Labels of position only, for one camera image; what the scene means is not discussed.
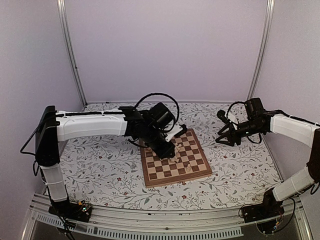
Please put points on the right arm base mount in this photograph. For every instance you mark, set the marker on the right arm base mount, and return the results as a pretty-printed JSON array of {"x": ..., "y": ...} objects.
[{"x": 267, "y": 209}]

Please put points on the right aluminium frame post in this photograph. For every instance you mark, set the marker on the right aluminium frame post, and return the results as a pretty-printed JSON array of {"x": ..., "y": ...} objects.
[{"x": 270, "y": 4}]

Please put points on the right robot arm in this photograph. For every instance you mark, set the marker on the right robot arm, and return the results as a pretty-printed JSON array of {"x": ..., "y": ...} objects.
[{"x": 261, "y": 122}]

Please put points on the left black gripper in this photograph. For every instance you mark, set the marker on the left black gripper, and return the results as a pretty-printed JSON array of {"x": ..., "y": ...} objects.
[{"x": 165, "y": 154}]

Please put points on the aluminium frame post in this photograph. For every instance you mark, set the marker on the aluminium frame post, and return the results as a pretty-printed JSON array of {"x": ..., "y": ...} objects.
[
  {"x": 61, "y": 6},
  {"x": 270, "y": 4}
]

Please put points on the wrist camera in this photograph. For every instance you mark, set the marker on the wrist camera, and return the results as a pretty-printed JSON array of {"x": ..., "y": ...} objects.
[
  {"x": 227, "y": 117},
  {"x": 178, "y": 130}
]

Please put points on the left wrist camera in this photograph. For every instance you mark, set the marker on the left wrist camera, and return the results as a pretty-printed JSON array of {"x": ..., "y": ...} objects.
[{"x": 178, "y": 130}]

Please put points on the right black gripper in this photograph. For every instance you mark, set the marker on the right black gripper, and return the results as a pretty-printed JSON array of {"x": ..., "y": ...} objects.
[{"x": 231, "y": 135}]

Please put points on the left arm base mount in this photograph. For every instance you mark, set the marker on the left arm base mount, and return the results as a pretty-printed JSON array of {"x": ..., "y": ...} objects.
[{"x": 71, "y": 210}]

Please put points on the floral patterned table mat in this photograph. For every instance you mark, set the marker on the floral patterned table mat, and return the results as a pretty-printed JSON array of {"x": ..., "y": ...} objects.
[{"x": 241, "y": 174}]

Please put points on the wooden chess board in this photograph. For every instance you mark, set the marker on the wooden chess board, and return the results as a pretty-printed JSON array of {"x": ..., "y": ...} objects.
[{"x": 162, "y": 172}]

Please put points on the front aluminium rail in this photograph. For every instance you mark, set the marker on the front aluminium rail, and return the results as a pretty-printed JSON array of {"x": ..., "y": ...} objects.
[{"x": 109, "y": 223}]

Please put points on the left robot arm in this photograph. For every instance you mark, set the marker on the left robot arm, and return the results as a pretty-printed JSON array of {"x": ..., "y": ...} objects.
[{"x": 107, "y": 169}]

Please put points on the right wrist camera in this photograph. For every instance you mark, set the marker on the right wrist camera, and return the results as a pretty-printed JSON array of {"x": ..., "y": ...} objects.
[{"x": 227, "y": 117}]

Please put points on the left aluminium frame post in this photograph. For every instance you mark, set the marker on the left aluminium frame post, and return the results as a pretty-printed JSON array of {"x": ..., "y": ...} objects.
[{"x": 61, "y": 6}]

